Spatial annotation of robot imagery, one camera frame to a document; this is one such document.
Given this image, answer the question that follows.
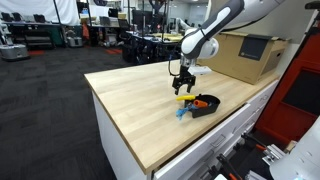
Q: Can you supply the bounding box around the orange hanging bag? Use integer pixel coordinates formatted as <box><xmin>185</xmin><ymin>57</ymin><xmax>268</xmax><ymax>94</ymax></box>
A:
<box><xmin>81</xmin><ymin>23</ymin><xmax>91</xmax><ymax>41</ymax></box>

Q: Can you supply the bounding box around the black backdrop stand pole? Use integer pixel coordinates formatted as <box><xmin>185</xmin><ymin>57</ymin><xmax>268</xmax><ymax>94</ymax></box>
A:
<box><xmin>52</xmin><ymin>0</ymin><xmax>67</xmax><ymax>48</ymax></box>

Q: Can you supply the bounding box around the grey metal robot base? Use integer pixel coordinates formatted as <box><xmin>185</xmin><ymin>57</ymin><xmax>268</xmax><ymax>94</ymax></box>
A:
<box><xmin>0</xmin><ymin>43</ymin><xmax>30</xmax><ymax>62</ymax></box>
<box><xmin>65</xmin><ymin>29</ymin><xmax>84</xmax><ymax>48</ymax></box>

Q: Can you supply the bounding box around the red metal cabinet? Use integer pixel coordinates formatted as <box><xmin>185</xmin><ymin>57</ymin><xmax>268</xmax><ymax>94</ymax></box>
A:
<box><xmin>254</xmin><ymin>31</ymin><xmax>320</xmax><ymax>144</ymax></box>

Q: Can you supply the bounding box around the black orange clamp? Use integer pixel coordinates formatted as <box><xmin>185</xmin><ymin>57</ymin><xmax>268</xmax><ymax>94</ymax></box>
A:
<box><xmin>241</xmin><ymin>133</ymin><xmax>271</xmax><ymax>154</ymax></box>
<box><xmin>215</xmin><ymin>153</ymin><xmax>244</xmax><ymax>180</ymax></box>

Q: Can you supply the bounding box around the white backdrop curtain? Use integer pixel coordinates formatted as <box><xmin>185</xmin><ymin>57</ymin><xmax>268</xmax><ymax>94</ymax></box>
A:
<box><xmin>0</xmin><ymin>0</ymin><xmax>81</xmax><ymax>26</ymax></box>

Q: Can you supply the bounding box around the white curved housing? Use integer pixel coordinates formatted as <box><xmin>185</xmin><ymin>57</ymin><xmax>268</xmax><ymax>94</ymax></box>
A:
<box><xmin>269</xmin><ymin>116</ymin><xmax>320</xmax><ymax>180</ymax></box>

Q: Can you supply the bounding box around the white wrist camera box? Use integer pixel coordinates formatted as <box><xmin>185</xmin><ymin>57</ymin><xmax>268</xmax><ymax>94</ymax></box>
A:
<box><xmin>188</xmin><ymin>64</ymin><xmax>213</xmax><ymax>76</ymax></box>

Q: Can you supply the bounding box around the black cluttered desk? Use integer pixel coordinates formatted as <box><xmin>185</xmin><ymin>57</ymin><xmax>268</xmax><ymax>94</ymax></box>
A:
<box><xmin>121</xmin><ymin>29</ymin><xmax>184</xmax><ymax>66</ymax></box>

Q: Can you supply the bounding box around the orange screwdriver with blue tip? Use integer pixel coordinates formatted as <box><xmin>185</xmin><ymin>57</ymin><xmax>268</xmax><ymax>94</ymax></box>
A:
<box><xmin>175</xmin><ymin>99</ymin><xmax>210</xmax><ymax>121</ymax></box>

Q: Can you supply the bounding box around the white table drawer base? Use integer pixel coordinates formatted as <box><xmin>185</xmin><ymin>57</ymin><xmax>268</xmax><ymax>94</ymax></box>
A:
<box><xmin>91</xmin><ymin>79</ymin><xmax>281</xmax><ymax>180</ymax></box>

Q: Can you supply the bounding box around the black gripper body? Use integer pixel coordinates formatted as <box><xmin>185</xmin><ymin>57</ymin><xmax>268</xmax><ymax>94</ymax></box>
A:
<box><xmin>171</xmin><ymin>64</ymin><xmax>197</xmax><ymax>87</ymax></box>

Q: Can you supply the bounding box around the small black monitor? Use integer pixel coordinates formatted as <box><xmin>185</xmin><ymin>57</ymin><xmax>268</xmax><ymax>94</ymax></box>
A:
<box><xmin>0</xmin><ymin>12</ymin><xmax>13</xmax><ymax>23</ymax></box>
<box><xmin>11</xmin><ymin>12</ymin><xmax>24</xmax><ymax>22</ymax></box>
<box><xmin>32</xmin><ymin>13</ymin><xmax>47</xmax><ymax>24</ymax></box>

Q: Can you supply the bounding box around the yellow T-handle tool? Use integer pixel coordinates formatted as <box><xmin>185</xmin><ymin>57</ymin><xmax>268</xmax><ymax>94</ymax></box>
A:
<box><xmin>175</xmin><ymin>94</ymin><xmax>197</xmax><ymax>102</ymax></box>

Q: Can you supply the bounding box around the large cardboard box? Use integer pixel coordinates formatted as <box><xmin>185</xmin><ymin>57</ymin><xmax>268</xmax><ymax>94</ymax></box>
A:
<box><xmin>197</xmin><ymin>30</ymin><xmax>290</xmax><ymax>86</ymax></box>

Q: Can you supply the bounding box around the black work table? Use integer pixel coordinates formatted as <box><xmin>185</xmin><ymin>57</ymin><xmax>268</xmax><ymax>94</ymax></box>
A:
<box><xmin>0</xmin><ymin>20</ymin><xmax>66</xmax><ymax>48</ymax></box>

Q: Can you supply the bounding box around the silver aluminium bracket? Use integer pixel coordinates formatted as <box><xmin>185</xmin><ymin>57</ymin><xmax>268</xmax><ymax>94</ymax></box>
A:
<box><xmin>261</xmin><ymin>143</ymin><xmax>288</xmax><ymax>166</ymax></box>

